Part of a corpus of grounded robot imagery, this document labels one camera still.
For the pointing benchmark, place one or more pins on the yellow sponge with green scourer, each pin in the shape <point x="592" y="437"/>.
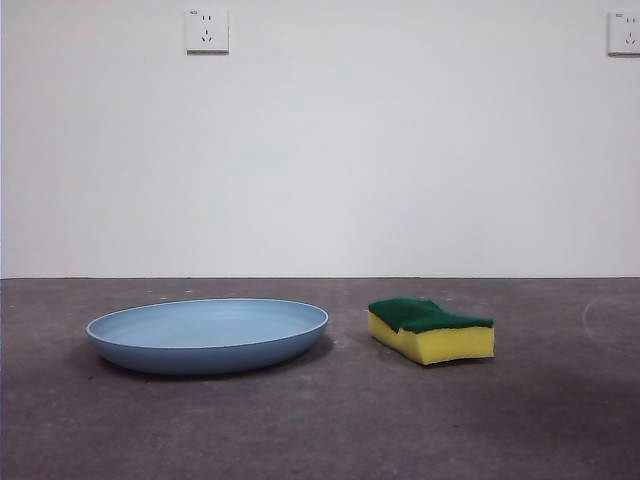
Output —
<point x="440" y="345"/>

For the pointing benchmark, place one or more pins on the light blue round plate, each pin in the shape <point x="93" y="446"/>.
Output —
<point x="200" y="345"/>

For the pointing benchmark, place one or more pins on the white wall socket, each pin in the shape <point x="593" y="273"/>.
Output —
<point x="207" y="30"/>
<point x="625" y="32"/>

